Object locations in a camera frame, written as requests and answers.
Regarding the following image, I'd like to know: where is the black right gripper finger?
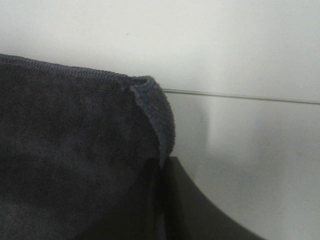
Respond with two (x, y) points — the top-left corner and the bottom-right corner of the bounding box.
(163, 157), (261, 240)

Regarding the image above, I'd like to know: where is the dark navy towel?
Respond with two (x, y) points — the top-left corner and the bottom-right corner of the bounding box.
(0, 54), (175, 240)

